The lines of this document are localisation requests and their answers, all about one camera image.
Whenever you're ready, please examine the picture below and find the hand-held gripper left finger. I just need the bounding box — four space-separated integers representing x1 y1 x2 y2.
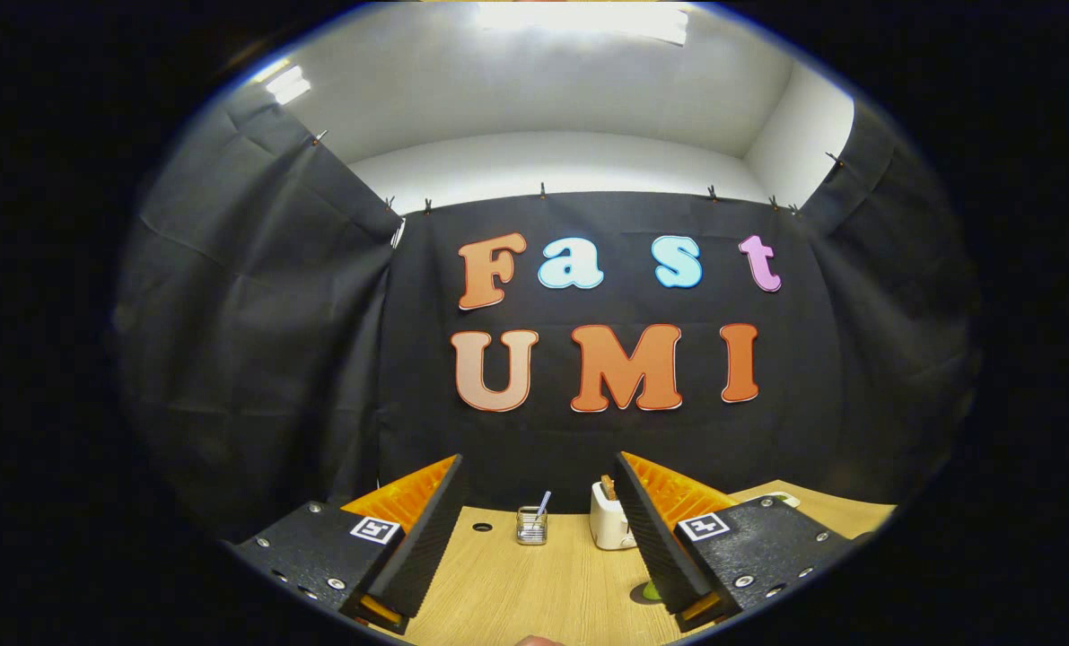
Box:
224 453 466 635

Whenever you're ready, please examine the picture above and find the wooden table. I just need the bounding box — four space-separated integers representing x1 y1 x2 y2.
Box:
368 480 898 646

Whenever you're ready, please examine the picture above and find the white toaster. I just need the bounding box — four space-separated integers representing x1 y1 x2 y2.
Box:
590 482 638 551

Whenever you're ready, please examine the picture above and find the row of black cloth clips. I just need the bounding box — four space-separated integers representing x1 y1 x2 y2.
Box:
314 130 845 216

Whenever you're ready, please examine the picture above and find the small ceiling light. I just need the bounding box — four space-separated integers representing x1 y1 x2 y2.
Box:
265 65 312 105

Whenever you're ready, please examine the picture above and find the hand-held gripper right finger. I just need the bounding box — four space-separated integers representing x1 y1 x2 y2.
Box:
613 451 858 633

